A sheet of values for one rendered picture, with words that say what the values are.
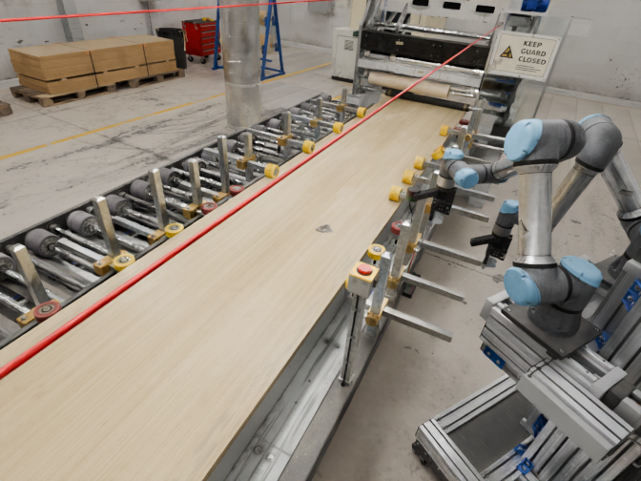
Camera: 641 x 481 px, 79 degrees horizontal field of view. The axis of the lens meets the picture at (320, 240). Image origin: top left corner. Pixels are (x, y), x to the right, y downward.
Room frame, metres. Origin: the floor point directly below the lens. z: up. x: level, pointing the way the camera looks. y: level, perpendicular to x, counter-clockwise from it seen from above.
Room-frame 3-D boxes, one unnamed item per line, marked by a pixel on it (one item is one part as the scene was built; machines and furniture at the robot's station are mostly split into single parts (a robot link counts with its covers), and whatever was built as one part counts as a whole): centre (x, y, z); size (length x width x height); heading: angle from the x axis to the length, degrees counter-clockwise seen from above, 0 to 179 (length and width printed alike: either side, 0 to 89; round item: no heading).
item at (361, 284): (0.88, -0.13, 1.18); 0.07 x 0.07 x 0.08; 66
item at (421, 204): (1.57, -0.45, 0.90); 0.04 x 0.04 x 0.48; 66
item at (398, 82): (3.94, -0.92, 1.05); 1.43 x 0.12 x 0.12; 66
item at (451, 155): (1.49, -0.51, 1.31); 0.09 x 0.08 x 0.11; 13
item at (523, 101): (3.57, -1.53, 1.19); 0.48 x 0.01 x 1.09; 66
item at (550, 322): (0.93, -0.78, 1.09); 0.15 x 0.15 x 0.10
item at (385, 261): (1.11, -0.24, 0.88); 0.04 x 0.04 x 0.48; 66
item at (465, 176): (1.40, -0.55, 1.31); 0.11 x 0.11 x 0.08; 13
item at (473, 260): (1.56, -0.57, 0.84); 0.43 x 0.03 x 0.04; 66
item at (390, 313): (1.12, -0.34, 0.80); 0.44 x 0.03 x 0.04; 66
